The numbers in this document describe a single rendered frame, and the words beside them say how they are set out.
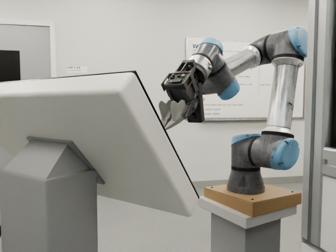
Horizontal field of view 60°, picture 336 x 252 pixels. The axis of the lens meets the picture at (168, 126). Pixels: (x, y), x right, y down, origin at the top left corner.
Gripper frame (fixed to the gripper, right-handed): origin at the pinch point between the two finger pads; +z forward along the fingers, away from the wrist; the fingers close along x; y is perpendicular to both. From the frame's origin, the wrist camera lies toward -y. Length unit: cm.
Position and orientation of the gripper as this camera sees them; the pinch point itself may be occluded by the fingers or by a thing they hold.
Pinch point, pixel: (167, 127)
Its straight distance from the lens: 72.6
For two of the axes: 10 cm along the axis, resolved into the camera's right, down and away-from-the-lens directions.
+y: -3.6, -7.3, -5.9
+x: 8.3, 0.4, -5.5
